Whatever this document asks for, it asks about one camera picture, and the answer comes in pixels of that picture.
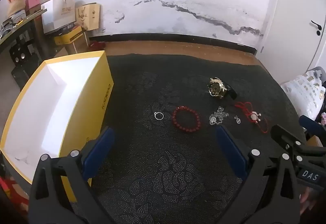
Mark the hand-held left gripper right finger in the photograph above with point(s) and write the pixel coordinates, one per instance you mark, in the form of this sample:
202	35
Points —
229	152

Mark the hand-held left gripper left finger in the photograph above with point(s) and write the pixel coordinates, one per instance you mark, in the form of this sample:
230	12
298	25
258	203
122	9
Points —
100	152

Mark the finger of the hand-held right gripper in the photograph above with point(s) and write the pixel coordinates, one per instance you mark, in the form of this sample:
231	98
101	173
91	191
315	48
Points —
312	124
282	136

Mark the yellow cardboard box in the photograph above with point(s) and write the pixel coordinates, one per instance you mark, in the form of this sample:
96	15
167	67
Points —
107	81

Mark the person's right hand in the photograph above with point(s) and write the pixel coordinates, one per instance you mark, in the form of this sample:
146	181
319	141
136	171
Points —
307	199

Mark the printed white pillow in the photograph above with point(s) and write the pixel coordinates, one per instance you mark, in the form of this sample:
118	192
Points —
304	91

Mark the black patterned mat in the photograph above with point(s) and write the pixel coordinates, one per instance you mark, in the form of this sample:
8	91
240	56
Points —
158	81

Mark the red patterned cloth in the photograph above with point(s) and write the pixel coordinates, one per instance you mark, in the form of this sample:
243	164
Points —
10	188

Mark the white door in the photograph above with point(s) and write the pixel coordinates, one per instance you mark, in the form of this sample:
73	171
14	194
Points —
293	22

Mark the plain brown cardboard box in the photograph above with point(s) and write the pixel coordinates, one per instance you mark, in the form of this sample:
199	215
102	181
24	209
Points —
76	48

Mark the flat yellow box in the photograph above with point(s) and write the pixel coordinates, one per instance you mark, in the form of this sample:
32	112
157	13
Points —
68	36

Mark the black speakers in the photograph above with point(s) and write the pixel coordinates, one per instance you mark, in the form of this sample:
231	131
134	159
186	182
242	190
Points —
21	54

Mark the brown printed cardboard box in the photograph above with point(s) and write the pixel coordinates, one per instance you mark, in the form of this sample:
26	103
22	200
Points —
87	17

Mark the white carton box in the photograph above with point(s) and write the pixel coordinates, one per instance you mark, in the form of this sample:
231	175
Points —
58	15

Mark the dark desk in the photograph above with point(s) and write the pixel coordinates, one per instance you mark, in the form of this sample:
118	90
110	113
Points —
24	21

